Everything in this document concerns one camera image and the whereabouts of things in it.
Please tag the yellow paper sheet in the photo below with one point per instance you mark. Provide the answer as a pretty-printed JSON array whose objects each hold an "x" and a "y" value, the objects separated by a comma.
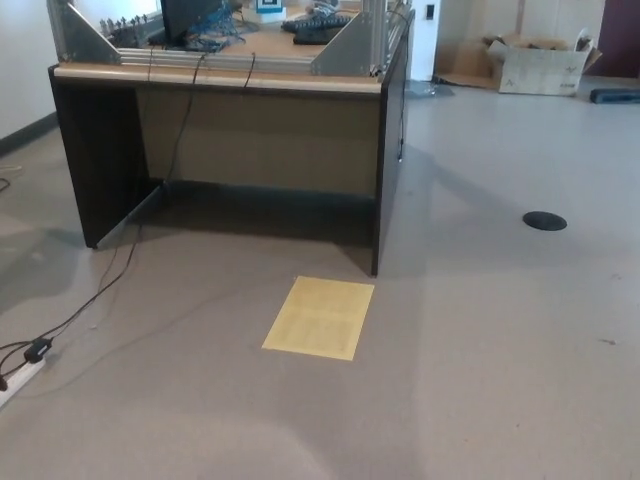
[{"x": 320, "y": 315}]

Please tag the dark desk with beige top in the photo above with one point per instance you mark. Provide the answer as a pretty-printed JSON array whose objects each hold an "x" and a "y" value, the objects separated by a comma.
[{"x": 250, "y": 135}]

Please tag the crumpled clear plastic wrap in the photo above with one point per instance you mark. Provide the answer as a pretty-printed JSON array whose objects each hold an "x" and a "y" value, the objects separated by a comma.
[{"x": 430, "y": 89}]

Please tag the flat black device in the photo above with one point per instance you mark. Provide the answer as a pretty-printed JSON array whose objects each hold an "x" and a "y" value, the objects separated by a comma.
[{"x": 311, "y": 36}]

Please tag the black keyboard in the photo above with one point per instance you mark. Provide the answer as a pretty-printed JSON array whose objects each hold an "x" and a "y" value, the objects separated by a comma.
[{"x": 310, "y": 22}]

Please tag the black round floor cover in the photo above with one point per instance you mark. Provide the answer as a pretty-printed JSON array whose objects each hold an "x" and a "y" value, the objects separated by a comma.
[{"x": 545, "y": 221}]

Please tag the flattened brown cardboard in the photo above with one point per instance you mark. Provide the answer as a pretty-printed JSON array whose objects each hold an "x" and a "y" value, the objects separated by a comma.
[{"x": 465, "y": 60}]

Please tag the black computer monitor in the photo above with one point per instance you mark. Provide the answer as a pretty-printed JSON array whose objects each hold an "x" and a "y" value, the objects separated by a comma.
[{"x": 179, "y": 17}]

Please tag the open white cardboard box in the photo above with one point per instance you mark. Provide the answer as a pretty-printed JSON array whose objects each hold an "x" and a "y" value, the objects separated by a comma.
[{"x": 540, "y": 74}]

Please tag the black rack with metal knobs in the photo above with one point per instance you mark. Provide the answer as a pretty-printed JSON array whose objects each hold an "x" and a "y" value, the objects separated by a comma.
[{"x": 132, "y": 36}]

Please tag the black power adapter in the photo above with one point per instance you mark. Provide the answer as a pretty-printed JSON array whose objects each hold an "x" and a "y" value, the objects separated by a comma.
[{"x": 39, "y": 348}]

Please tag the white power strip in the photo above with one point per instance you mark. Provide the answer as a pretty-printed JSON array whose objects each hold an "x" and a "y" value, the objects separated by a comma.
[{"x": 22, "y": 375}]

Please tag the dark blue foam block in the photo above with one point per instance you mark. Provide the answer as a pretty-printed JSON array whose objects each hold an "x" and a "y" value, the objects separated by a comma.
[{"x": 615, "y": 96}]

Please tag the maroon door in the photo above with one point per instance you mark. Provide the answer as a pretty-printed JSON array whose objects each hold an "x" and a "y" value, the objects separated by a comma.
[{"x": 620, "y": 35}]

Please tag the aluminium profile frame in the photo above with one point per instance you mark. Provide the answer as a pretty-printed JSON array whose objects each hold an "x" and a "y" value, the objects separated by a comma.
[{"x": 225, "y": 63}]

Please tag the black wall switch panel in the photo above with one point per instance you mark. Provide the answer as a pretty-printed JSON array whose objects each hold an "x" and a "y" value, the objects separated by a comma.
[{"x": 430, "y": 11}]

